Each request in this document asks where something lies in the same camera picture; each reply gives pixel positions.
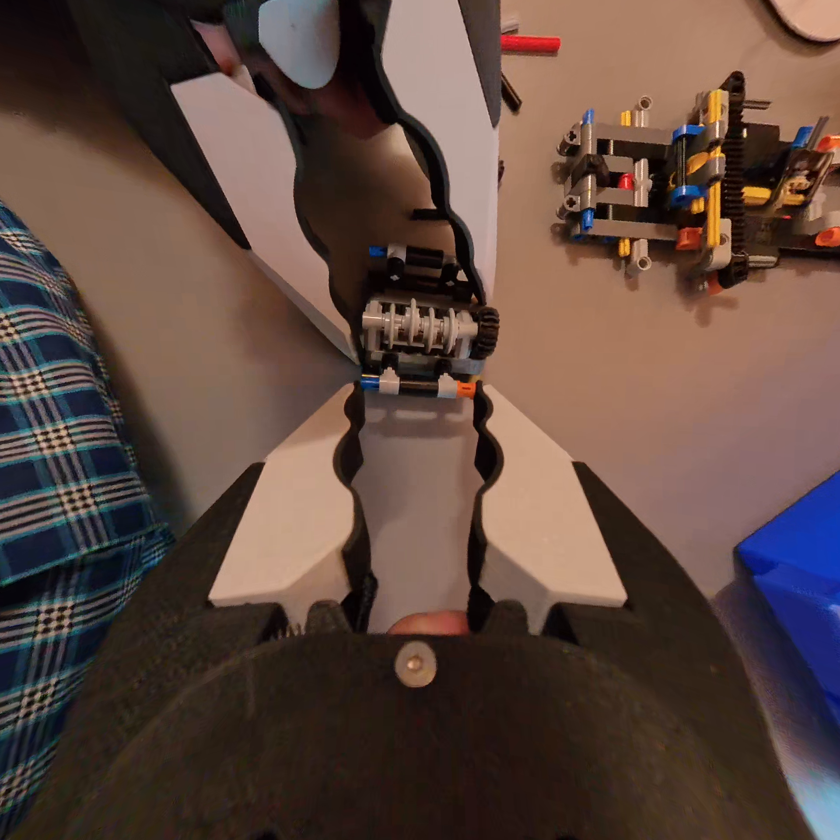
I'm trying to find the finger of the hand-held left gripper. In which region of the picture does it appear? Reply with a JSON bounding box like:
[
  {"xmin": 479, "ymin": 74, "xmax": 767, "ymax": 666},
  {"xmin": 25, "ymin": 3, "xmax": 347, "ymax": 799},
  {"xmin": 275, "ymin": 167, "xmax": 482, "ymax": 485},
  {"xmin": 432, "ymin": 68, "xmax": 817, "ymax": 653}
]
[
  {"xmin": 172, "ymin": 70, "xmax": 362, "ymax": 366},
  {"xmin": 357, "ymin": 0, "xmax": 501, "ymax": 307}
]

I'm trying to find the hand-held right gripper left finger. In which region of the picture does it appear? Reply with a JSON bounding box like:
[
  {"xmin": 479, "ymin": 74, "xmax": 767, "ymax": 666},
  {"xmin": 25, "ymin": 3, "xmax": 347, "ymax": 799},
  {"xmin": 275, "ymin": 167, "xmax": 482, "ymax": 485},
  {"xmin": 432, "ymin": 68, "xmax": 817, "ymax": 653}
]
[{"xmin": 209, "ymin": 381, "xmax": 378, "ymax": 634}]

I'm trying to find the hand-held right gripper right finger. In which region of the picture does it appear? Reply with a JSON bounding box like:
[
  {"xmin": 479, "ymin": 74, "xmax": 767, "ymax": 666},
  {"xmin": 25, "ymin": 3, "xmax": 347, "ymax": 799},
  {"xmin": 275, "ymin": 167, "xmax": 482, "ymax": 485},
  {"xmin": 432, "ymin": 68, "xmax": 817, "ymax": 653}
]
[{"xmin": 466, "ymin": 381, "xmax": 628, "ymax": 636}]

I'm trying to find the small grey lego engine assembly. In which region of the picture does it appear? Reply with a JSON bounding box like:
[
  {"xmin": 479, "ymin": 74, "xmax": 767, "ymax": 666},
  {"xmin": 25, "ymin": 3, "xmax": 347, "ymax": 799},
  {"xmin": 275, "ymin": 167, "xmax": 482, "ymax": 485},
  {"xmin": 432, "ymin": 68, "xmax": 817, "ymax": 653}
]
[{"xmin": 357, "ymin": 241, "xmax": 501, "ymax": 400}]

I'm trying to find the large lego chassis assembly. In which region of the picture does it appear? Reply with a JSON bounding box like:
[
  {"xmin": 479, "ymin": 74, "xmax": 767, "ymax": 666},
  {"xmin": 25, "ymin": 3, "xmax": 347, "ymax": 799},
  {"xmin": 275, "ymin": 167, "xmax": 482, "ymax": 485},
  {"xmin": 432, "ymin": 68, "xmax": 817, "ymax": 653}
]
[{"xmin": 551, "ymin": 71, "xmax": 840, "ymax": 296}]

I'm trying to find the person's left hand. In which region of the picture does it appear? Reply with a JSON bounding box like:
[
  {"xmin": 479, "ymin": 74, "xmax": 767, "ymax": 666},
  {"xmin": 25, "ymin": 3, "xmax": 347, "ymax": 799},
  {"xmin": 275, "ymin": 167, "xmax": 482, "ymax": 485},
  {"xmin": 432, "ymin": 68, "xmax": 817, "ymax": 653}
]
[{"xmin": 193, "ymin": 20, "xmax": 260, "ymax": 93}]

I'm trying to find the person's right hand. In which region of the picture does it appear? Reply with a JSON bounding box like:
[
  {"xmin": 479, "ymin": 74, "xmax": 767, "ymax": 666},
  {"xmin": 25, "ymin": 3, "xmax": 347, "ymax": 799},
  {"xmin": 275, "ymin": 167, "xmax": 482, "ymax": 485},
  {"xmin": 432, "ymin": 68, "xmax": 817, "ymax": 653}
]
[{"xmin": 387, "ymin": 610, "xmax": 471, "ymax": 636}]

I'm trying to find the blue plaid shirt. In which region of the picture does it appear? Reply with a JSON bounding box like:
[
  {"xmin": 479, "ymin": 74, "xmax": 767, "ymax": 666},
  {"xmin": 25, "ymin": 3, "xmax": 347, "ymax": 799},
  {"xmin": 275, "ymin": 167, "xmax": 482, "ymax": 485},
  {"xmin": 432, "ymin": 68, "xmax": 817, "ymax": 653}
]
[{"xmin": 0, "ymin": 200, "xmax": 175, "ymax": 840}]

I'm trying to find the blue plastic bin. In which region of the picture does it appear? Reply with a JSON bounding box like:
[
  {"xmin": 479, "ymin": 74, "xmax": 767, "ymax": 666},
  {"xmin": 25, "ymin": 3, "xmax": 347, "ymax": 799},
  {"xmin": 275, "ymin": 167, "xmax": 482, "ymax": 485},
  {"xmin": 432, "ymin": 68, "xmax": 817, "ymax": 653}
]
[{"xmin": 734, "ymin": 469, "xmax": 840, "ymax": 723}]

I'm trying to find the white round object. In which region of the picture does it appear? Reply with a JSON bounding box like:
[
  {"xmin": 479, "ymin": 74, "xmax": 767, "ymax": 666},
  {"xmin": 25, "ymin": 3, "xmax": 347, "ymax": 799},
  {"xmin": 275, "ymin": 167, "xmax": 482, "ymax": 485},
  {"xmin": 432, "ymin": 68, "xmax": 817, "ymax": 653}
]
[{"xmin": 764, "ymin": 0, "xmax": 840, "ymax": 43}]

